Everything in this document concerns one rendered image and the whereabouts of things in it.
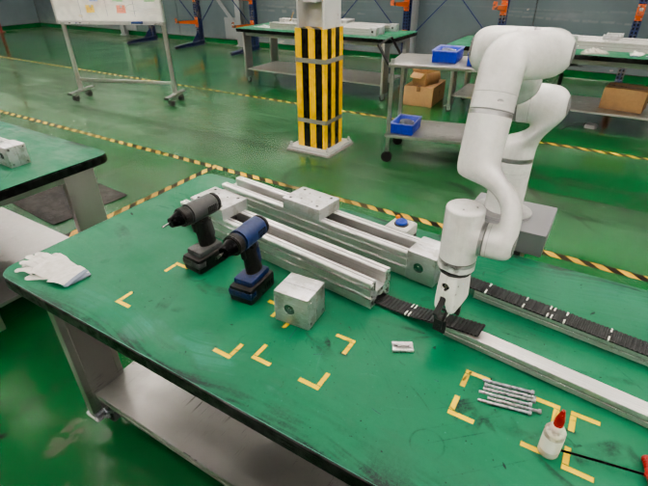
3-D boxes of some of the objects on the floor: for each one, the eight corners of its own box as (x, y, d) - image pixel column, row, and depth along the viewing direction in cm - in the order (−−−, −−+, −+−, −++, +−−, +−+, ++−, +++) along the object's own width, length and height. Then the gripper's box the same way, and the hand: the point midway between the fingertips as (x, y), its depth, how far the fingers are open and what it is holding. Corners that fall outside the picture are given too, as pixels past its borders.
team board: (68, 102, 615) (16, -73, 513) (92, 94, 656) (47, -70, 554) (172, 108, 588) (138, -76, 487) (189, 98, 630) (161, -73, 528)
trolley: (488, 152, 442) (509, 40, 390) (485, 174, 398) (509, 49, 346) (384, 142, 472) (391, 35, 420) (370, 160, 428) (376, 43, 375)
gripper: (456, 243, 114) (446, 298, 123) (423, 275, 102) (416, 334, 111) (486, 253, 110) (473, 310, 119) (455, 287, 98) (445, 347, 107)
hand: (446, 317), depth 115 cm, fingers open, 8 cm apart
